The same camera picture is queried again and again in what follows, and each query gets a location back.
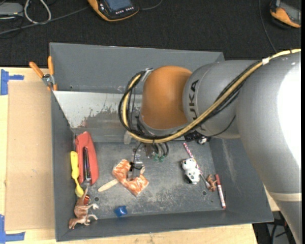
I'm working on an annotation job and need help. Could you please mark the grey metal bin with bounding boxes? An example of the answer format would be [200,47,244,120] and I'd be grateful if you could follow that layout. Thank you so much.
[49,42,275,241]

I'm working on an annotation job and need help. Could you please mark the pink striped straw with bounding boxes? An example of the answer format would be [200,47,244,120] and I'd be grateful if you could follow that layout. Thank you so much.
[183,142,203,175]

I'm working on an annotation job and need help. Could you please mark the small blue cap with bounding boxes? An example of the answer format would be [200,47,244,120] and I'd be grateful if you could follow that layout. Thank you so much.
[113,205,128,218]

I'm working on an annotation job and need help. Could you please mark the white and black toy cow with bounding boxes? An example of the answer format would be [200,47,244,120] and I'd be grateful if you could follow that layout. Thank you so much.
[181,158,202,186]

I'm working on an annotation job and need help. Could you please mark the red stapler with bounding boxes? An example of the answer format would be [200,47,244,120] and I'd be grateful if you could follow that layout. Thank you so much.
[75,131,100,187]

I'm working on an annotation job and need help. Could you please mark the yellow plastic toy fork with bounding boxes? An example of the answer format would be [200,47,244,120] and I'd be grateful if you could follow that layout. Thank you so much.
[70,150,85,198]

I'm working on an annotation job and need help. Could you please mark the brown toy horse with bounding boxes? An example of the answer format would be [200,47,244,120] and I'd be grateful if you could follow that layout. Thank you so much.
[68,213,99,230]
[74,186,100,219]

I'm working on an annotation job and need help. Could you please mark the small brown toy animal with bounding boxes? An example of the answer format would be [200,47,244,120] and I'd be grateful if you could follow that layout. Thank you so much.
[206,174,219,193]

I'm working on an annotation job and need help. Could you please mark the red marker pen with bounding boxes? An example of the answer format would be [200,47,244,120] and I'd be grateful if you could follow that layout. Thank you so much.
[215,174,227,209]

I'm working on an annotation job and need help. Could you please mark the brown cardboard board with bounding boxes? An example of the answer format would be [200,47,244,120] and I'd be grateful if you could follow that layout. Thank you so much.
[4,80,54,231]

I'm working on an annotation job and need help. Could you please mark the black cylinder on white bracket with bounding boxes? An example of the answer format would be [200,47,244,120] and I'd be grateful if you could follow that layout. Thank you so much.
[184,131,209,145]

